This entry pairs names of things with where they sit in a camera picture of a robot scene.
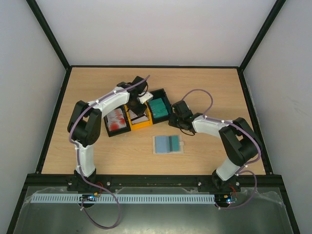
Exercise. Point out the green VIP card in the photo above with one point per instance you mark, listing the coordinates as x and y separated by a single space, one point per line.
174 143

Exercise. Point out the black enclosure frame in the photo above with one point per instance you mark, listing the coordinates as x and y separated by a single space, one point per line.
266 180

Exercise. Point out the black bin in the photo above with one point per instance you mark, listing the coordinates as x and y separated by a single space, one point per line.
121 131
160 93

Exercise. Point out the black bin left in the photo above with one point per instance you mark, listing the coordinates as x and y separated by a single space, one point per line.
121 131

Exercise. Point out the green card stack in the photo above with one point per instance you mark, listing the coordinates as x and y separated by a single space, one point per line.
158 108

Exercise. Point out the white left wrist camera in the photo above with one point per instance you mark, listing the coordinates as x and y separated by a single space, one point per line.
145 97

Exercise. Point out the grey slotted cable duct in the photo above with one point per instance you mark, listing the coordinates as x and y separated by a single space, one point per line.
123 199

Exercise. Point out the red white card stack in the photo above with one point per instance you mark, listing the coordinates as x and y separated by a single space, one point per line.
116 120

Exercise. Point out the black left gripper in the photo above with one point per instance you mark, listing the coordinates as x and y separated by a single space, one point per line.
140 111

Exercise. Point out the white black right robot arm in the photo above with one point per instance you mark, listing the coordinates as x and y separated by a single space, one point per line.
241 144

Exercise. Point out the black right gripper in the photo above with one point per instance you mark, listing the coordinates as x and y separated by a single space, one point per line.
174 121

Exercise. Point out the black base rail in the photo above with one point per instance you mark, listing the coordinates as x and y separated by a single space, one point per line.
204 183

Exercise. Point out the beige card holder wallet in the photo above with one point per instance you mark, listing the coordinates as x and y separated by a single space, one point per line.
161 145

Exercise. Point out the yellow bin middle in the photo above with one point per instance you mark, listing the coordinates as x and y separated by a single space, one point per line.
140 125

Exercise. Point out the black bin right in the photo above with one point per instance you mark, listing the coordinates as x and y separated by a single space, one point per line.
160 93

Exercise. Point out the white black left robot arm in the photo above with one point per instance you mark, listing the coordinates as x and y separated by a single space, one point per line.
85 126

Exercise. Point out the white pink card stack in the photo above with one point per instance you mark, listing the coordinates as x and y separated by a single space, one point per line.
139 119

